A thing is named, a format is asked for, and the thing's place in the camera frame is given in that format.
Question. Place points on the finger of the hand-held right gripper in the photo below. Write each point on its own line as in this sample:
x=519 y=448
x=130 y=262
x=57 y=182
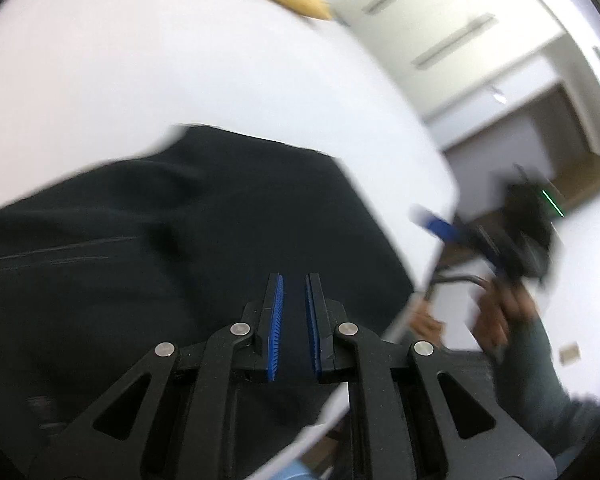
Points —
x=442 y=227

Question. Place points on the white bed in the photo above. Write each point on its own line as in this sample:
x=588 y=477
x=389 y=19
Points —
x=180 y=60

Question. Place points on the black denim pants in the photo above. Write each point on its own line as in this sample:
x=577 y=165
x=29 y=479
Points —
x=180 y=235

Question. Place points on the brown wooden doorway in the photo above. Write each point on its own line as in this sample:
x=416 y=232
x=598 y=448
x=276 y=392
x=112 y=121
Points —
x=520 y=140

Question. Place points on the white wardrobe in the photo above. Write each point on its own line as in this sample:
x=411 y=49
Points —
x=430 y=25

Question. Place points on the person's right hand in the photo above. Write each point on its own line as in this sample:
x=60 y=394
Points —
x=502 y=317

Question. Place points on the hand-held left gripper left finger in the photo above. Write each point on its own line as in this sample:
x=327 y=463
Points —
x=275 y=320

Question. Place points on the person's right forearm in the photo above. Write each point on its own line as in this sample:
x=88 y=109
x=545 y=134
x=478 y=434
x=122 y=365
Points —
x=542 y=385

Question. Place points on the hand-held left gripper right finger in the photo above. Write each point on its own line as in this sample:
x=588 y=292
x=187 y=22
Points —
x=312 y=320

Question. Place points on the small tan box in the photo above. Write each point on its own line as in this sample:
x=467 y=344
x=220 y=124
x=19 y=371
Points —
x=570 y=353

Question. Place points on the light blue shorts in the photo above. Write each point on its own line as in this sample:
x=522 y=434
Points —
x=292 y=472

